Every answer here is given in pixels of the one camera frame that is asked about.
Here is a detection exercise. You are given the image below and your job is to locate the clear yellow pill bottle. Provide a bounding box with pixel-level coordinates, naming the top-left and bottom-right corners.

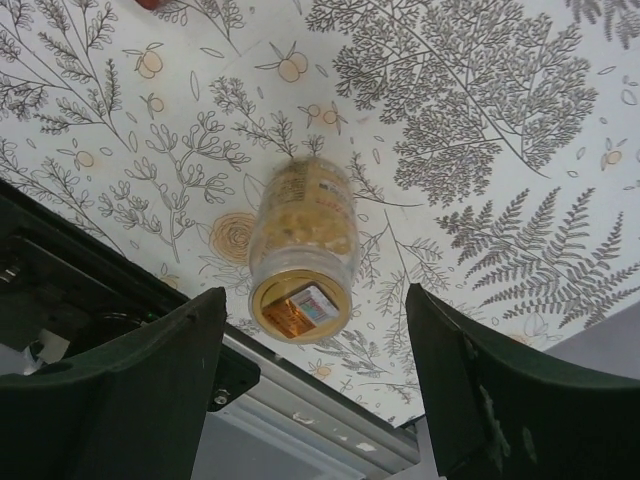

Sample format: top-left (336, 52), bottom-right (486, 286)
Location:
top-left (248, 157), bottom-right (360, 344)

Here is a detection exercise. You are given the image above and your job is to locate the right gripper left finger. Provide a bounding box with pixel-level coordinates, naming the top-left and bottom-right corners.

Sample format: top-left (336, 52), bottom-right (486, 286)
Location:
top-left (1, 288), bottom-right (226, 479)

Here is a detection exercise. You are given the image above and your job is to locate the aluminium frame rail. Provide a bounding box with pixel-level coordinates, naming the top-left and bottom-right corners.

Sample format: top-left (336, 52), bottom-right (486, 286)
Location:
top-left (192, 326), bottom-right (420, 479)

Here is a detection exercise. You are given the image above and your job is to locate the red weekly pill organizer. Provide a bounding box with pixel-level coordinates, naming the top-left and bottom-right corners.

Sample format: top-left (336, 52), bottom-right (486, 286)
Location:
top-left (136, 0), bottom-right (168, 11)

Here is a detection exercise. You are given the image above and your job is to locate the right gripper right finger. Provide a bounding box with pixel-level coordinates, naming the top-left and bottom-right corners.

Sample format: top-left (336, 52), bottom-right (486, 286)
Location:
top-left (405, 284), bottom-right (639, 479)

